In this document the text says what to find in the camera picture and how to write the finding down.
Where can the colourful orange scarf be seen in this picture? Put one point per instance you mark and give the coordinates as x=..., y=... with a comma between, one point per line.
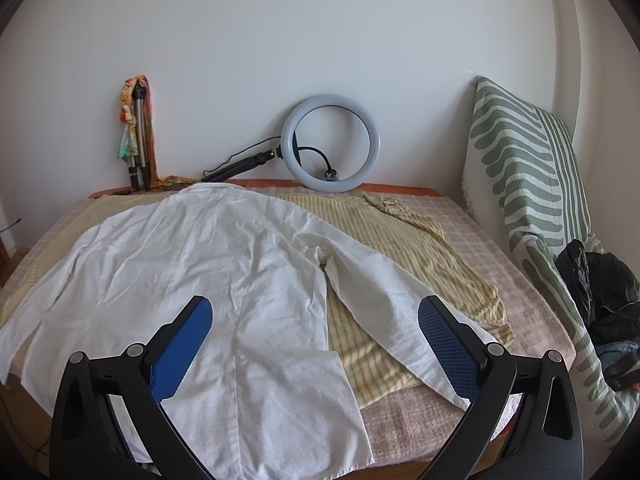
x=128, y=145

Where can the black ring light handle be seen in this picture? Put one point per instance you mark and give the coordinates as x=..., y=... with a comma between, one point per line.
x=229, y=169

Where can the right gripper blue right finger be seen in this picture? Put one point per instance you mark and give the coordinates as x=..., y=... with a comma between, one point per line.
x=545, y=440

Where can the yellow striped garment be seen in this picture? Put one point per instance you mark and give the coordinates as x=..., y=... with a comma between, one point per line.
x=381, y=259

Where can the green white striped cushion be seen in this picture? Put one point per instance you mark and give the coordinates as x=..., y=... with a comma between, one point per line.
x=522, y=183

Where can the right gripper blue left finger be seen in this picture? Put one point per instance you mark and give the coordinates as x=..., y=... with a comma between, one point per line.
x=86, y=440

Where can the white shirt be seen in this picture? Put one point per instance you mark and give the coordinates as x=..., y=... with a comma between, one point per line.
x=265, y=397

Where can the black clothes pile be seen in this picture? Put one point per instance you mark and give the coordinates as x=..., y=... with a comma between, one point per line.
x=606, y=294

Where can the silver folded tripod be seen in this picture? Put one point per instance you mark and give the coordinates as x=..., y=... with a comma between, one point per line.
x=138, y=95

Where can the white ring light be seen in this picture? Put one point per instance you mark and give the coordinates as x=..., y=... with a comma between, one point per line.
x=330, y=143

